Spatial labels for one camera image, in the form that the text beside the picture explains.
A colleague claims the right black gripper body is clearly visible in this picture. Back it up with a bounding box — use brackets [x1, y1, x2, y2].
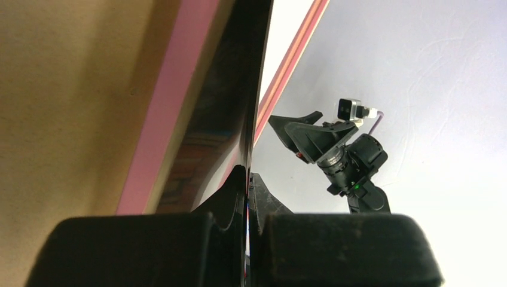
[285, 122, 359, 164]

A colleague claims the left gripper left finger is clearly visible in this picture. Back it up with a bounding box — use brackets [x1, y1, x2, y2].
[26, 165, 248, 286]

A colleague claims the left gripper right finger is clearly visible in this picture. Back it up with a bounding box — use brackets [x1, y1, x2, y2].
[249, 173, 444, 286]

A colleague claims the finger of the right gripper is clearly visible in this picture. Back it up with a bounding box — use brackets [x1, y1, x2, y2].
[268, 111, 323, 143]

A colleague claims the cat photo print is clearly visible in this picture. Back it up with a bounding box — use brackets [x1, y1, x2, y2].
[144, 0, 316, 215]

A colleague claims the pink wooden picture frame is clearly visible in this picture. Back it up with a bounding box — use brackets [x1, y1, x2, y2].
[116, 1, 328, 215]

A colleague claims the brown cardboard backing board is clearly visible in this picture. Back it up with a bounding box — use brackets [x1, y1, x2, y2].
[1, 1, 180, 286]

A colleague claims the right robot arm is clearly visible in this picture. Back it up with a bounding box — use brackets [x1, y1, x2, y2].
[268, 111, 391, 213]

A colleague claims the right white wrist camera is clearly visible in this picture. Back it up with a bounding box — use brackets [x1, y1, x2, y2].
[337, 98, 382, 127]

